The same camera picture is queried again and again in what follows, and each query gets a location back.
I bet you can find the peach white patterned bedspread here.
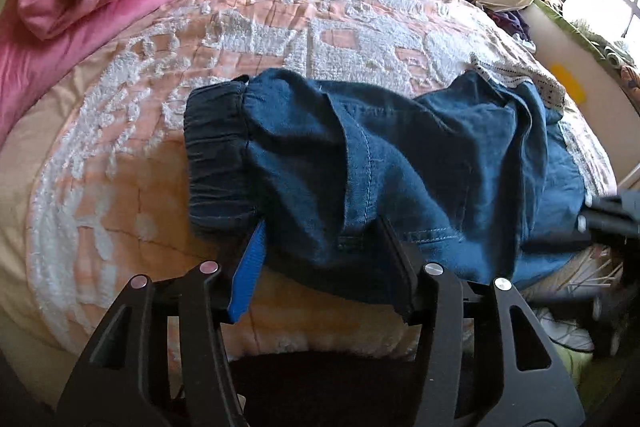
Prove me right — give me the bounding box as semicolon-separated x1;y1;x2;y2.
1;0;616;404

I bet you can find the purple clothes pile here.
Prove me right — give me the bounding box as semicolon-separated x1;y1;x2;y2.
486;10;530;41

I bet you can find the blue denim pants lace trim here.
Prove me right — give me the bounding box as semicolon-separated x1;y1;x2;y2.
183;69;586;303

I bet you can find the yellow object by bed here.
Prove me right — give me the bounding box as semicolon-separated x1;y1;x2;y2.
549;63;587;105

